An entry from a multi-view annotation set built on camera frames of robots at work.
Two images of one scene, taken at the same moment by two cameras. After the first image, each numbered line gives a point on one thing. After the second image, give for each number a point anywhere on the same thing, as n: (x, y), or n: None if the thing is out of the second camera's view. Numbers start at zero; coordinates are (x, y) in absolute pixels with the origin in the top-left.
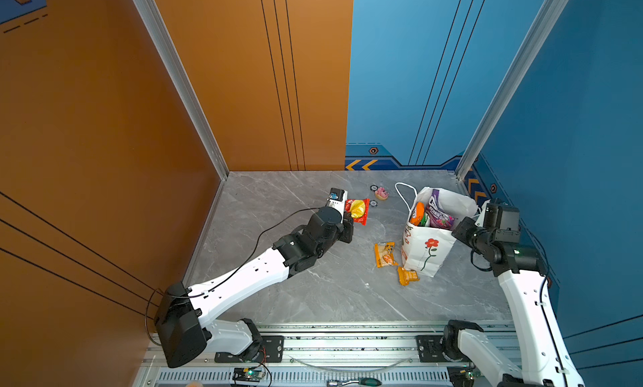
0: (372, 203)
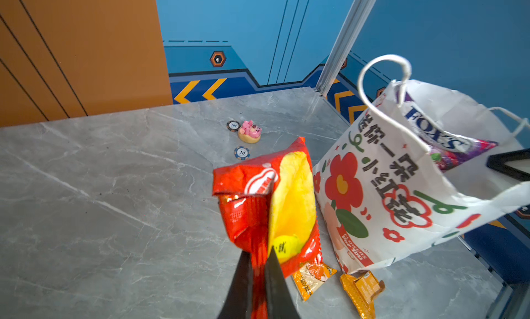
0: (233, 126)
